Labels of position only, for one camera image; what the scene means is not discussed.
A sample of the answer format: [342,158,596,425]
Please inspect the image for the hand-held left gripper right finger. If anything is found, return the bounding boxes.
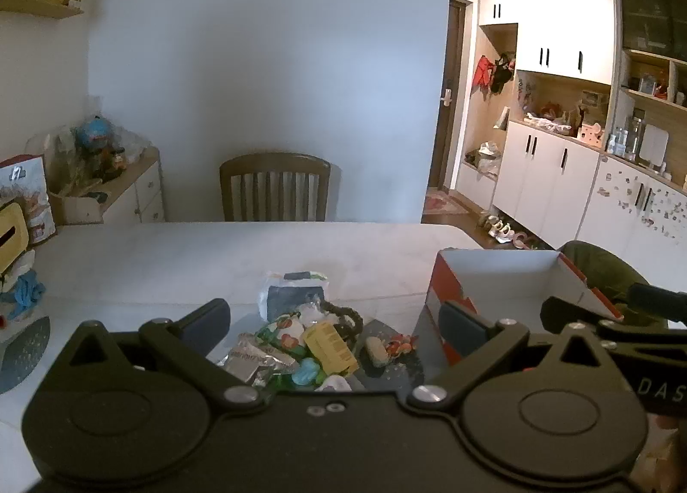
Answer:
[407,300,620,416]

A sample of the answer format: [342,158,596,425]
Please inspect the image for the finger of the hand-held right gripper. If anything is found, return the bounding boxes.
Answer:
[539,296,647,350]
[628,283,687,323]

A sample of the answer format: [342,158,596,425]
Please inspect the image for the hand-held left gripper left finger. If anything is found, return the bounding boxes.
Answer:
[54,298,272,419]

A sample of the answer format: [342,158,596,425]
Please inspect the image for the red cardboard box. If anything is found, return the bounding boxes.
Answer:
[424,249,626,365]

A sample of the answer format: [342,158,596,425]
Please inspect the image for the silver foil packet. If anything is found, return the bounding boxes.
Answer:
[217,335,298,386]

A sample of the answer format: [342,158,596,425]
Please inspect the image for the red candy wrapper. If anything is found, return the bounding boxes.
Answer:
[386,335,416,359]

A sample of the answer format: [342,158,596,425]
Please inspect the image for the green patterned snack bag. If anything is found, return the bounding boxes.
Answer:
[255,313,307,354]

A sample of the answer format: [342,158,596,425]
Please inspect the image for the white blue tissue pack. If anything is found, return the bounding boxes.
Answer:
[259,270,329,322]

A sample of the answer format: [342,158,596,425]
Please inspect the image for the clear plastic bag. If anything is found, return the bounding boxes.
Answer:
[295,297,336,327]

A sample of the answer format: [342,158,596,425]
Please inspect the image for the dark braided cord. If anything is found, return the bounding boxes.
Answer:
[316,302,366,354]

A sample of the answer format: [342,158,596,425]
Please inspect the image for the small teal object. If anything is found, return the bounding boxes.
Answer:
[292,359,323,386]

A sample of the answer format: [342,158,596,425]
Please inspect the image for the yellow packet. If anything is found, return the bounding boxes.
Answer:
[303,322,359,377]

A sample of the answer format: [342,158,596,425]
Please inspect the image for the small white object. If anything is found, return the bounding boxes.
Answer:
[314,375,352,393]

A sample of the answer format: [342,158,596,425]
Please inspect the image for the white cabinet with stickers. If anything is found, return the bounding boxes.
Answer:
[577,155,687,301]

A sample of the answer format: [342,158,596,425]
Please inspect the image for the row of shoes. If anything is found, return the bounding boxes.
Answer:
[477,211,543,250]

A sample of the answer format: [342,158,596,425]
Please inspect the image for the red patterned rug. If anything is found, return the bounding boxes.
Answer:
[421,191,473,217]

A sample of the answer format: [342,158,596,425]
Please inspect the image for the white lower cabinet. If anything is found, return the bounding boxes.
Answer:
[492,120,602,250]

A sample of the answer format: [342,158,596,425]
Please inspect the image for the white sideboard cabinet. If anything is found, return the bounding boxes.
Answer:
[51,146,166,225]

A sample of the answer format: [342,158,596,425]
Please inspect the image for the wooden chair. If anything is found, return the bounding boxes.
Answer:
[219,152,332,222]

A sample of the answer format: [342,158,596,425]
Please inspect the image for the white board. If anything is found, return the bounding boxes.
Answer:
[641,124,669,166]

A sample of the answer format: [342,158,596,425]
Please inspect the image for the glass jar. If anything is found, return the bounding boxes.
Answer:
[625,117,645,158]

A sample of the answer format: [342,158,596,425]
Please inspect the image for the small cardboard box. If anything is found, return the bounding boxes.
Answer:
[48,187,104,225]

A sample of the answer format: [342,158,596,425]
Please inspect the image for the white plastic bags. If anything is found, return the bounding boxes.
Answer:
[464,141,505,174]

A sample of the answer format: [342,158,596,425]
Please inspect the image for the blue cloth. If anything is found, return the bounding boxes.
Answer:
[0,268,48,322]

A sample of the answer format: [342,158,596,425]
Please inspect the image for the white cloth on counter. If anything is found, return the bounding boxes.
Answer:
[523,112,572,134]

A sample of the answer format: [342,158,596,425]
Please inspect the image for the yellow tissue box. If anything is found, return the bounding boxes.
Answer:
[0,202,30,279]

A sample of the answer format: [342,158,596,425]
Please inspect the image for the printed paper bag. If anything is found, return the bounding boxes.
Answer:
[0,154,57,247]

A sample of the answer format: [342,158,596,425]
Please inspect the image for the blue globe toy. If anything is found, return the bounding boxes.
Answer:
[75,116,111,150]

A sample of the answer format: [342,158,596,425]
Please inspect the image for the black hanging bag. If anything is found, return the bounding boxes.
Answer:
[489,54,515,94]

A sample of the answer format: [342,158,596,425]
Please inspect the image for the red hanging bag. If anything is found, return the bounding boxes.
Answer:
[472,55,495,94]

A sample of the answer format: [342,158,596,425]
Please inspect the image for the dark wooden door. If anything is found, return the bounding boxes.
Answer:
[429,0,473,193]

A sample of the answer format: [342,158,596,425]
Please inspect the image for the white upper cabinet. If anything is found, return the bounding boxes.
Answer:
[477,0,615,86]

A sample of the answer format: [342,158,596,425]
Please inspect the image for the dark glass cabinet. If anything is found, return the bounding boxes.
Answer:
[620,0,687,54]

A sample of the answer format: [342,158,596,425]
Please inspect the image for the wooden wall shelf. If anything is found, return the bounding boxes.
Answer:
[0,0,85,20]

